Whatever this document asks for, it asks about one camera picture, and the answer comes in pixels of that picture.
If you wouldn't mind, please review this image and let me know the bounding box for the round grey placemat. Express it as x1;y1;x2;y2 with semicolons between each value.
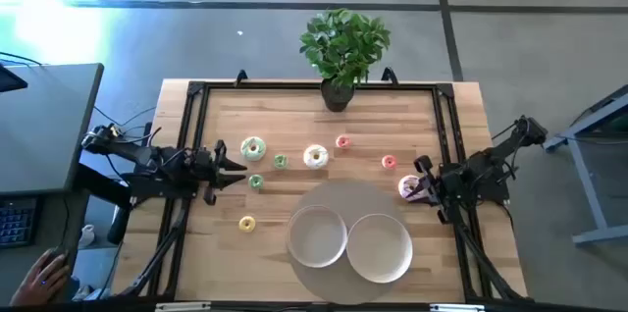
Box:
287;178;411;306

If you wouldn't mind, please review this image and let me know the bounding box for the person's hand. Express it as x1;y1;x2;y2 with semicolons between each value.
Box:
10;248;72;307

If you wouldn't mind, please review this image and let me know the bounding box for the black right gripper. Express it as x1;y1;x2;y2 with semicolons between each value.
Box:
404;154;462;225

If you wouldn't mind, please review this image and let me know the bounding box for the black floor cable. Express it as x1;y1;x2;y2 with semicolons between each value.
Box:
92;104;158;130

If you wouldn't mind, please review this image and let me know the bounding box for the large pink frosted donut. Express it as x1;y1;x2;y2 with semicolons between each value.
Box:
397;174;423;203

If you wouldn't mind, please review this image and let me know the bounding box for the grey metal table frame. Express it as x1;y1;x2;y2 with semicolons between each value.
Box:
542;84;628;247

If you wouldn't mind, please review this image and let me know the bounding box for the round beige deep plate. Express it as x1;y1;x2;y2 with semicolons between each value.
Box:
286;204;348;269

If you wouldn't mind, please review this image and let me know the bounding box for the white small bottle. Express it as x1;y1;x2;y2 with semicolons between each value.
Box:
78;224;97;249

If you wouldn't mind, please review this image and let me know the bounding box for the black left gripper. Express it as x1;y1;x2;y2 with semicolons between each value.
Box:
193;139;248;206

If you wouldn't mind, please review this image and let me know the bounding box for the black metal table frame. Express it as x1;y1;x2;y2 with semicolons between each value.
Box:
117;79;529;303

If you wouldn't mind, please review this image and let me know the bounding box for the silver metal bracket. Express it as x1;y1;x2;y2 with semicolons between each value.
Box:
430;303;486;312
155;301;212;312

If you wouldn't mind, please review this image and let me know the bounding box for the green leafy plant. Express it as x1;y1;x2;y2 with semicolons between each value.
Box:
298;7;393;89

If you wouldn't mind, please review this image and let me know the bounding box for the dark monitor corner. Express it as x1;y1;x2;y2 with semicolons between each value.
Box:
0;64;28;94

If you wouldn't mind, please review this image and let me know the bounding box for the large white frosted donut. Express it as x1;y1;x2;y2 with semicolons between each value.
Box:
302;143;331;171

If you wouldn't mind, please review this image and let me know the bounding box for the large green frosted donut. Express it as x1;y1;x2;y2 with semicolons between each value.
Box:
239;135;268;163

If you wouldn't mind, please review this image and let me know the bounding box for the black plant pot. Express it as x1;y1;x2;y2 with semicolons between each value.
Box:
320;78;355;113

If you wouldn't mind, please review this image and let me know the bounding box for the black desk support beam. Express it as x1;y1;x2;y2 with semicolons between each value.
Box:
73;163;134;245

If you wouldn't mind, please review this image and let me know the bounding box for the black keyboard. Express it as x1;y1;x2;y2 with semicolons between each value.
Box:
0;197;39;248

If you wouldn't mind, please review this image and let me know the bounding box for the round beige flat plate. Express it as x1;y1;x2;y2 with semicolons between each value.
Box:
345;213;414;285

